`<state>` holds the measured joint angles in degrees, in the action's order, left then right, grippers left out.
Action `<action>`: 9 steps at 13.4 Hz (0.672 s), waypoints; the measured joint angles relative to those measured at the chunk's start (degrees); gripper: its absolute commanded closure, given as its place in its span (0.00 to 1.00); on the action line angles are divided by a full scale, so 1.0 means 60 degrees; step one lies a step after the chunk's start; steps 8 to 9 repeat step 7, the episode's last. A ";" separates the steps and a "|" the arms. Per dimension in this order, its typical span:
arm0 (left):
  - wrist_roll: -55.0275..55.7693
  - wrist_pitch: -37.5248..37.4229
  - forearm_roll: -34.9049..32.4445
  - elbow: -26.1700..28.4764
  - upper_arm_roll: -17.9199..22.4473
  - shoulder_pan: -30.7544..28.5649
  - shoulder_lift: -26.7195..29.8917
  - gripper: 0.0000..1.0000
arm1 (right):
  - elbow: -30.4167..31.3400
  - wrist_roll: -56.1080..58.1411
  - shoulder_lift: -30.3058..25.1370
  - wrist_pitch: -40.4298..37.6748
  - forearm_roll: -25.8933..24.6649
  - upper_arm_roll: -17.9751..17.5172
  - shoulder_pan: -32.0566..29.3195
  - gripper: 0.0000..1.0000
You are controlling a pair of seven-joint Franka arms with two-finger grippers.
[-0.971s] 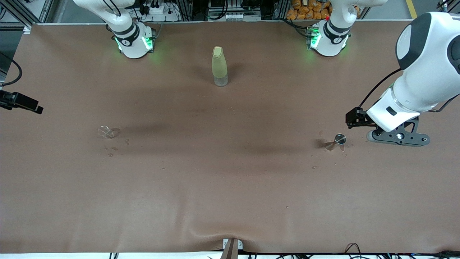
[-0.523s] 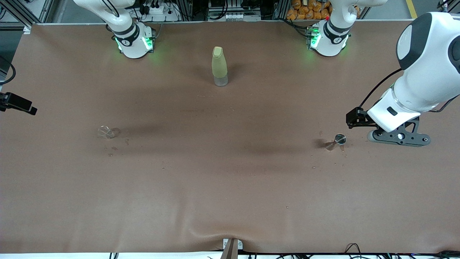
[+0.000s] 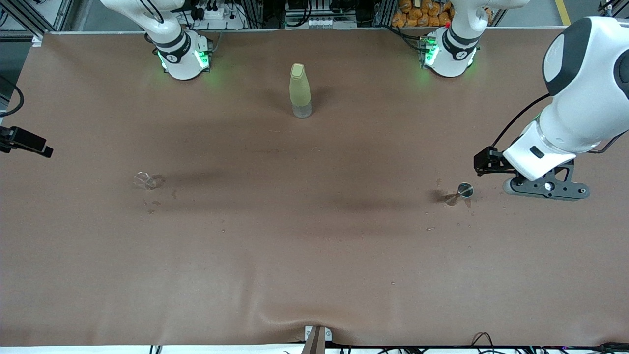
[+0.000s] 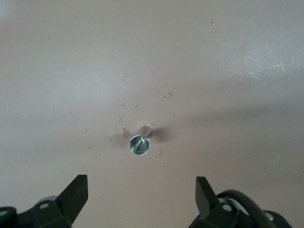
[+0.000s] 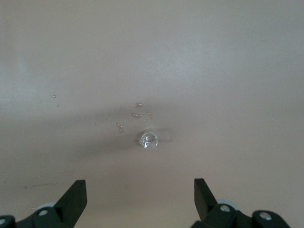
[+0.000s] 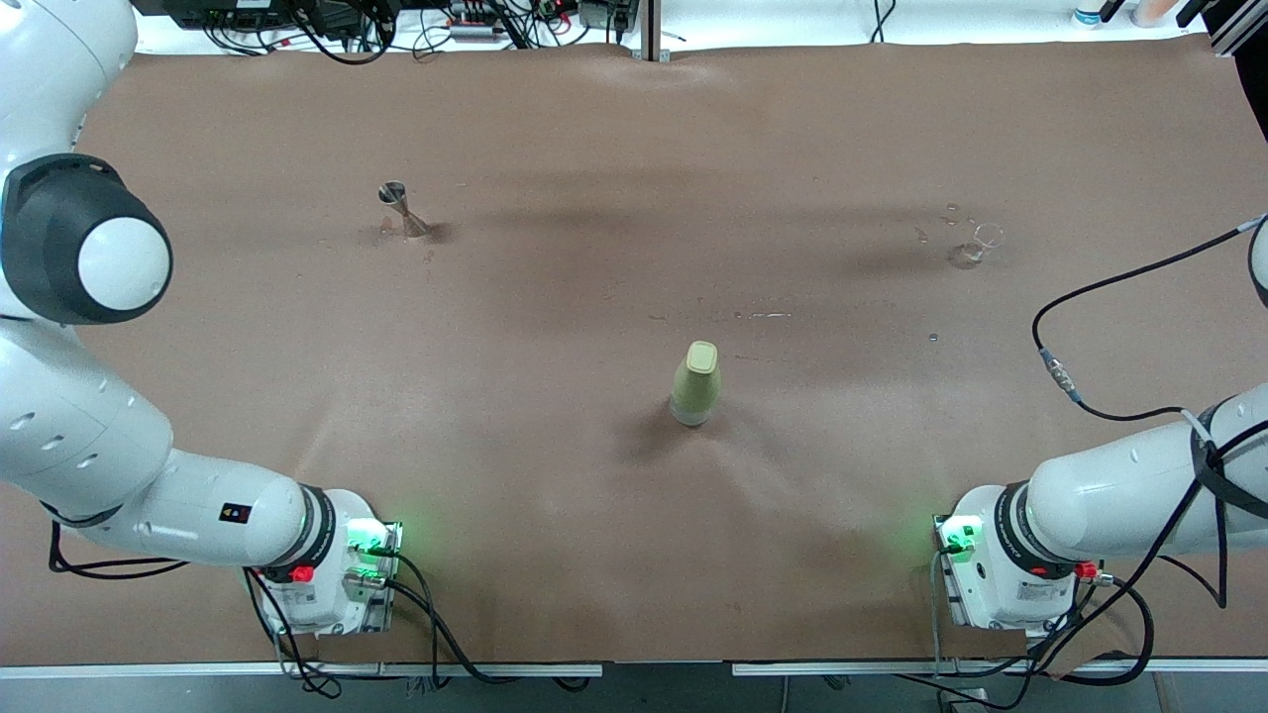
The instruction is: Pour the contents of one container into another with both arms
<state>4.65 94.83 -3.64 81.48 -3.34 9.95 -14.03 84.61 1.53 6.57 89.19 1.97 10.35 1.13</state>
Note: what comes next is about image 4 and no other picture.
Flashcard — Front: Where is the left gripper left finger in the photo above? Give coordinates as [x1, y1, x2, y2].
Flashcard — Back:
[0, 174, 89, 228]

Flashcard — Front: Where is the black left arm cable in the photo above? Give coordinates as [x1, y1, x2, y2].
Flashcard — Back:
[216, 189, 294, 228]

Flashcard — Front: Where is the steel double jigger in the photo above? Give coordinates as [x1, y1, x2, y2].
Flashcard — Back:
[129, 125, 153, 156]

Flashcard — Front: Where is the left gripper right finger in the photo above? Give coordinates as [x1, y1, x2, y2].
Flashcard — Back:
[189, 176, 252, 228]

